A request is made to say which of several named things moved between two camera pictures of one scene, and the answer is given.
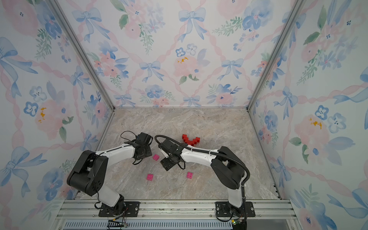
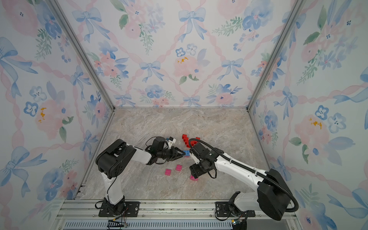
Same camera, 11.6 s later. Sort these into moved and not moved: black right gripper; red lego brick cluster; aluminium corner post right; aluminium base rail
Moved: black right gripper
Not moved: aluminium base rail; aluminium corner post right; red lego brick cluster
